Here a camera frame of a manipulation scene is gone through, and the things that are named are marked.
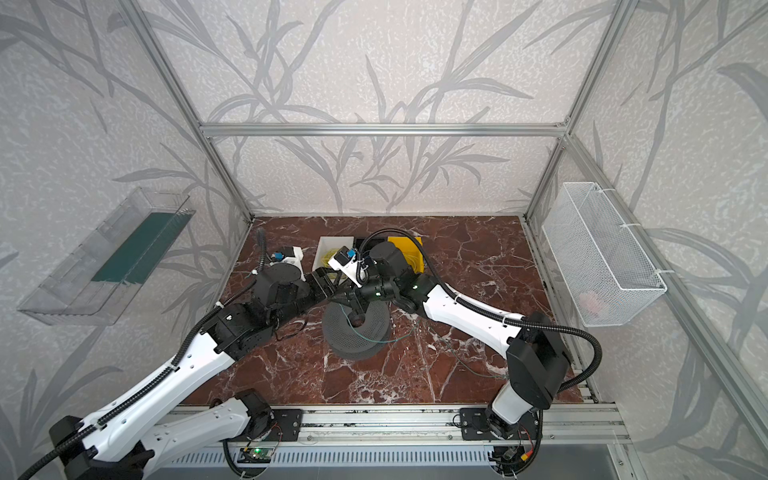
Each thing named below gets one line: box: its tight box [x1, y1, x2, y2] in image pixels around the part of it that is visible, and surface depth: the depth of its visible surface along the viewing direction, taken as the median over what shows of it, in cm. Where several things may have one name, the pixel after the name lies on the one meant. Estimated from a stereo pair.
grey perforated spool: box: [322, 300, 392, 362], surface depth 85 cm
